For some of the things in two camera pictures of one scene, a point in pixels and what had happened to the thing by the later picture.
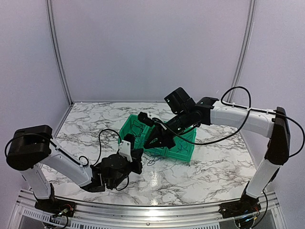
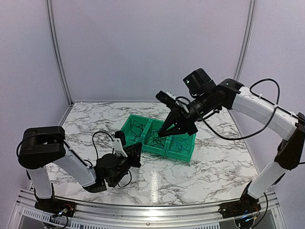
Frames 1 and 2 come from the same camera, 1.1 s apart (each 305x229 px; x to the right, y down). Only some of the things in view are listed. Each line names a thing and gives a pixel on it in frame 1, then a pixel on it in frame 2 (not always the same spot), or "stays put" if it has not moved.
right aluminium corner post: [242, 50] stays put
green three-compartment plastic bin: [184, 141] stays put
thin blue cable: [154, 157] → [177, 144]
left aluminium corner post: [56, 45] stays put
